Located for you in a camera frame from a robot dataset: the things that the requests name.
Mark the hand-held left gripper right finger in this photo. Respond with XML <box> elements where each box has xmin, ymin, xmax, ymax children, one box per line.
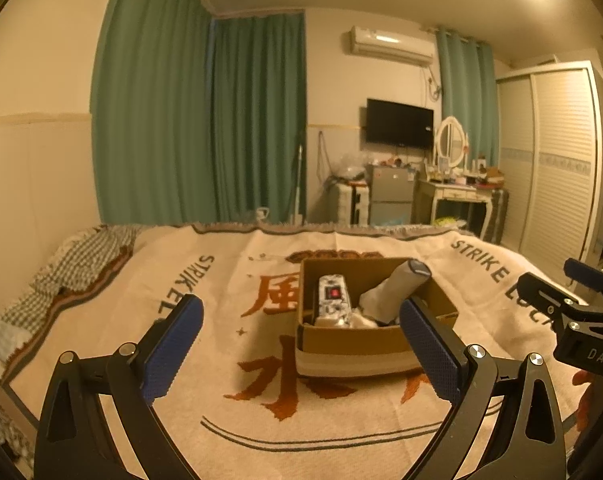
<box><xmin>399</xmin><ymin>296</ymin><xmax>567</xmax><ymax>480</ymax></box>

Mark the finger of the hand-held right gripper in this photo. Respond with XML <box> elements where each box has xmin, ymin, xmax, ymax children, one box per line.
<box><xmin>564</xmin><ymin>258</ymin><xmax>603</xmax><ymax>306</ymax></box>
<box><xmin>517</xmin><ymin>271</ymin><xmax>603</xmax><ymax>333</ymax></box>

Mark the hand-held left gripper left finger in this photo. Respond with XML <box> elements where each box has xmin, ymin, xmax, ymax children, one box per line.
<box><xmin>34</xmin><ymin>294</ymin><xmax>205</xmax><ymax>480</ymax></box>

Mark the white sock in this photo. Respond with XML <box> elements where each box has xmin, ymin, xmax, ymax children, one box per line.
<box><xmin>359</xmin><ymin>259</ymin><xmax>432</xmax><ymax>325</ymax></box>

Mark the white lace cloth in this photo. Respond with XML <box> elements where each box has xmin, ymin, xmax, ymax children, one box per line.
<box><xmin>349</xmin><ymin>310</ymin><xmax>379</xmax><ymax>330</ymax></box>

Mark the cardboard box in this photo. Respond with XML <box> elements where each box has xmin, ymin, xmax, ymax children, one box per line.
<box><xmin>296</xmin><ymin>256</ymin><xmax>459</xmax><ymax>377</ymax></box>

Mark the white patterned soft packet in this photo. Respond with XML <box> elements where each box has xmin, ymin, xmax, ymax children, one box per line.
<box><xmin>314</xmin><ymin>274</ymin><xmax>353</xmax><ymax>328</ymax></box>

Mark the person's right hand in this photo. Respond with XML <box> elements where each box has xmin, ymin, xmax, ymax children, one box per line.
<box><xmin>571</xmin><ymin>367</ymin><xmax>599</xmax><ymax>433</ymax></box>

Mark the printed cream blanket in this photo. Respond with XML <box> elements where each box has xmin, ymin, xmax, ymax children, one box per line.
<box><xmin>2</xmin><ymin>222</ymin><xmax>597</xmax><ymax>480</ymax></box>

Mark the dark suitcase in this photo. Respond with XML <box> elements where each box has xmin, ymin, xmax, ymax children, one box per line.
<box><xmin>481</xmin><ymin>187</ymin><xmax>511</xmax><ymax>246</ymax></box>

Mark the white louvred wardrobe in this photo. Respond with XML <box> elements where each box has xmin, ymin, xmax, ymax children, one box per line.
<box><xmin>496</xmin><ymin>60</ymin><xmax>603</xmax><ymax>271</ymax></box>

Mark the checked bedding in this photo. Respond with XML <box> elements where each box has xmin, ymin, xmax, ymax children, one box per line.
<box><xmin>0</xmin><ymin>225</ymin><xmax>142</xmax><ymax>411</ymax></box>

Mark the white dressing table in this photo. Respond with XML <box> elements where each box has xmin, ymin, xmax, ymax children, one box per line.
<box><xmin>412</xmin><ymin>177</ymin><xmax>499</xmax><ymax>238</ymax></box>

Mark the grey mini fridge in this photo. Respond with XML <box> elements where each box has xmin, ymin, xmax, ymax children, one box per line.
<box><xmin>365</xmin><ymin>164</ymin><xmax>416</xmax><ymax>226</ymax></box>

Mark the white drawer unit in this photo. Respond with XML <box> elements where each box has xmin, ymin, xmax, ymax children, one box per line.
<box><xmin>329</xmin><ymin>182</ymin><xmax>369</xmax><ymax>226</ymax></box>

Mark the white oval mirror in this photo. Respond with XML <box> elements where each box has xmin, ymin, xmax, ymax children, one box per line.
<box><xmin>434</xmin><ymin>116</ymin><xmax>468</xmax><ymax>171</ymax></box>

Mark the clear plastic bag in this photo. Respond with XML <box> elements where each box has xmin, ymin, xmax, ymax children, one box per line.
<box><xmin>331</xmin><ymin>152</ymin><xmax>367</xmax><ymax>183</ymax></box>

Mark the white mop pole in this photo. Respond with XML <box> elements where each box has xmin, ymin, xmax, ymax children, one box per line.
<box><xmin>292</xmin><ymin>132</ymin><xmax>306</xmax><ymax>225</ymax></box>

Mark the narrow green curtain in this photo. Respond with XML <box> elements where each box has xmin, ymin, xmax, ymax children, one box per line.
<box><xmin>434</xmin><ymin>27</ymin><xmax>499</xmax><ymax>161</ymax></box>

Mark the wide green curtain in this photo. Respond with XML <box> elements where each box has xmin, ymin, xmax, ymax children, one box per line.
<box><xmin>90</xmin><ymin>0</ymin><xmax>217</xmax><ymax>226</ymax></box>

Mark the white air conditioner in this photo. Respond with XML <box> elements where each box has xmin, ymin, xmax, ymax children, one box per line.
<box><xmin>345</xmin><ymin>25</ymin><xmax>435</xmax><ymax>67</ymax></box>

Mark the black wall cable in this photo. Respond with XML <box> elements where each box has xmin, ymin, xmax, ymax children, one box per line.
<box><xmin>316</xmin><ymin>130</ymin><xmax>332</xmax><ymax>181</ymax></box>

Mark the black wall television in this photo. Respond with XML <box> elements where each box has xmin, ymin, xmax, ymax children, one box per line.
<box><xmin>365</xmin><ymin>99</ymin><xmax>435</xmax><ymax>150</ymax></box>

